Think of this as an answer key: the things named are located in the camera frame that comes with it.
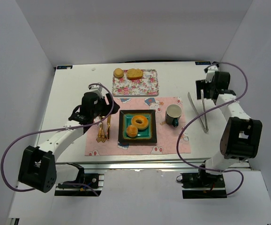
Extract round pale bun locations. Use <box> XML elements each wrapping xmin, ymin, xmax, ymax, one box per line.
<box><xmin>113</xmin><ymin>68</ymin><xmax>124</xmax><ymax>79</ymax></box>

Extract gold knife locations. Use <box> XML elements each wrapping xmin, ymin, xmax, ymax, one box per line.
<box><xmin>106</xmin><ymin>115</ymin><xmax>111</xmax><ymax>140</ymax></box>

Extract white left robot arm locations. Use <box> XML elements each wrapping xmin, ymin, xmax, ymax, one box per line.
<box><xmin>18</xmin><ymin>92</ymin><xmax>120</xmax><ymax>193</ymax></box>

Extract corner label sticker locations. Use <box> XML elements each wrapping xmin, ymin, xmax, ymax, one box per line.
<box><xmin>195</xmin><ymin>61</ymin><xmax>211</xmax><ymax>66</ymax></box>
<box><xmin>56</xmin><ymin>65</ymin><xmax>73</xmax><ymax>70</ymax></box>

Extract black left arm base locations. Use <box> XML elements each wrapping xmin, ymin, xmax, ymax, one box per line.
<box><xmin>54</xmin><ymin>163</ymin><xmax>104</xmax><ymax>197</ymax></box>

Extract orange ring doughnut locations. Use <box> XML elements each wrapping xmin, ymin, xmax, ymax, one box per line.
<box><xmin>131</xmin><ymin>115</ymin><xmax>149</xmax><ymax>130</ymax></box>

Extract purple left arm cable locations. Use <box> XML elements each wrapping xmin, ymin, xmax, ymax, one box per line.
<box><xmin>0</xmin><ymin>83</ymin><xmax>115</xmax><ymax>196</ymax></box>

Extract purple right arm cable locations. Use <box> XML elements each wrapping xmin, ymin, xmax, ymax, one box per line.
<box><xmin>175</xmin><ymin>62</ymin><xmax>248</xmax><ymax>196</ymax></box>

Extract floral serving tray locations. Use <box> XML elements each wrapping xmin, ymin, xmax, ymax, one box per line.
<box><xmin>112</xmin><ymin>69</ymin><xmax>159</xmax><ymax>97</ymax></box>

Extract left corner label sticker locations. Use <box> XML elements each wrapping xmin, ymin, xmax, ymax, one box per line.
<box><xmin>56</xmin><ymin>65</ymin><xmax>73</xmax><ymax>70</ymax></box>

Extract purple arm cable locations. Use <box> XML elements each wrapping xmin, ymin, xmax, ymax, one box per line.
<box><xmin>0</xmin><ymin>83</ymin><xmax>115</xmax><ymax>196</ymax></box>
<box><xmin>175</xmin><ymin>62</ymin><xmax>248</xmax><ymax>196</ymax></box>

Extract green ceramic mug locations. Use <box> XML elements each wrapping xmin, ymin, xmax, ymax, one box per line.
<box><xmin>165</xmin><ymin>105</ymin><xmax>182</xmax><ymax>128</ymax></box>

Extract right corner label sticker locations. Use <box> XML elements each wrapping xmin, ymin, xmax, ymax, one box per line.
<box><xmin>195</xmin><ymin>61</ymin><xmax>211</xmax><ymax>66</ymax></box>

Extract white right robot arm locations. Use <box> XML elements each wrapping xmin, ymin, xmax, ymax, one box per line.
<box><xmin>196</xmin><ymin>70</ymin><xmax>263</xmax><ymax>175</ymax></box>

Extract gold fork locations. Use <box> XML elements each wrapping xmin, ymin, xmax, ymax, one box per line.
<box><xmin>96</xmin><ymin>122</ymin><xmax>106</xmax><ymax>143</ymax></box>

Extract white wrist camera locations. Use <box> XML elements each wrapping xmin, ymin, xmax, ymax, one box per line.
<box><xmin>204</xmin><ymin>65</ymin><xmax>219</xmax><ymax>83</ymax></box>
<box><xmin>88</xmin><ymin>83</ymin><xmax>104</xmax><ymax>98</ymax></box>

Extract pink bunny placemat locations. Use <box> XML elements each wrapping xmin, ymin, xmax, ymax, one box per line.
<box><xmin>85</xmin><ymin>97</ymin><xmax>186</xmax><ymax>156</ymax></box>

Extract small golden bun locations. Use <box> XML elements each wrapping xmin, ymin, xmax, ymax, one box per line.
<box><xmin>126</xmin><ymin>124</ymin><xmax>138</xmax><ymax>138</ymax></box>

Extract steel serving tongs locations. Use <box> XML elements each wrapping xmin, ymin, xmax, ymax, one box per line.
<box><xmin>187</xmin><ymin>90</ymin><xmax>209</xmax><ymax>134</ymax></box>

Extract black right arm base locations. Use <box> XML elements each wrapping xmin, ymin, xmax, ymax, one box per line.
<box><xmin>176</xmin><ymin>171</ymin><xmax>227</xmax><ymax>199</ymax></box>

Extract teal square plate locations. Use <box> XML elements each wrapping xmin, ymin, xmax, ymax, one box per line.
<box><xmin>118</xmin><ymin>110</ymin><xmax>157</xmax><ymax>144</ymax></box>

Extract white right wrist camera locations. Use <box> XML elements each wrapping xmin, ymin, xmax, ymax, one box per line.
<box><xmin>204</xmin><ymin>65</ymin><xmax>219</xmax><ymax>83</ymax></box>

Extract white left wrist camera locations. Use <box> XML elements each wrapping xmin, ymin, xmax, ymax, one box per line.
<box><xmin>88</xmin><ymin>83</ymin><xmax>104</xmax><ymax>98</ymax></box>

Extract seeded bread slice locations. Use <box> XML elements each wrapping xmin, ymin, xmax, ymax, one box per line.
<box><xmin>127</xmin><ymin>68</ymin><xmax>143</xmax><ymax>80</ymax></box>

